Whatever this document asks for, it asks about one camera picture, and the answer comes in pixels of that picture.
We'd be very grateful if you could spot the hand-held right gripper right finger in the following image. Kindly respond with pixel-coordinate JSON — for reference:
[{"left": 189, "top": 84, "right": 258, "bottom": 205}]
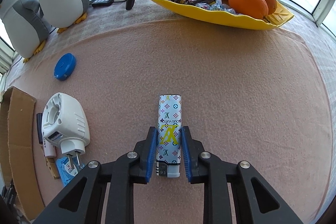
[{"left": 182, "top": 126, "right": 305, "bottom": 224}]

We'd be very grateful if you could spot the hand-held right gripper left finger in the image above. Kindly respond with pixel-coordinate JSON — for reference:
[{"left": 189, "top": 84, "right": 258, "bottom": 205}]
[{"left": 31, "top": 126, "right": 158, "bottom": 224}]

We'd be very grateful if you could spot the patterned white lighter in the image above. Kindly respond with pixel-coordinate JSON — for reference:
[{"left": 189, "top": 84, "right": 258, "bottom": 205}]
[{"left": 155, "top": 94, "right": 182, "bottom": 179}]

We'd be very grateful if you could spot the white plug-in device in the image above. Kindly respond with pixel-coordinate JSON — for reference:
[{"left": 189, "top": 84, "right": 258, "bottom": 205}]
[{"left": 41, "top": 92, "right": 91, "bottom": 170}]

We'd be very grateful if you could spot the blue pill organizer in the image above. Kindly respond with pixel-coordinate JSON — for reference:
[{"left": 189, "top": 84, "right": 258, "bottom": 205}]
[{"left": 55, "top": 155, "right": 86, "bottom": 186}]

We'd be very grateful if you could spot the white tube with black cap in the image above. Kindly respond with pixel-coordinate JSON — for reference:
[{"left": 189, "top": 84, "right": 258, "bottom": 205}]
[{"left": 36, "top": 113, "right": 57, "bottom": 157}]

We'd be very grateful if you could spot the blue round tape measure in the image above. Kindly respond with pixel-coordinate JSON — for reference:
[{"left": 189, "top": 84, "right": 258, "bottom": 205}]
[{"left": 54, "top": 53, "right": 77, "bottom": 81}]

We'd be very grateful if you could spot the cardboard box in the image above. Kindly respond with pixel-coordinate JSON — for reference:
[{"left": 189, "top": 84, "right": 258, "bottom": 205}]
[{"left": 0, "top": 86, "right": 46, "bottom": 220}]

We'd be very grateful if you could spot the pile of blue wrapped candies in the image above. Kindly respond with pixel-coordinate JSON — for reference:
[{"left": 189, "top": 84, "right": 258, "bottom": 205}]
[{"left": 196, "top": 0, "right": 237, "bottom": 14}]

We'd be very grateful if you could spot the large penguin plush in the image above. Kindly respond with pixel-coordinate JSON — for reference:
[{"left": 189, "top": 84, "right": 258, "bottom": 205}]
[{"left": 0, "top": 0, "right": 53, "bottom": 64}]

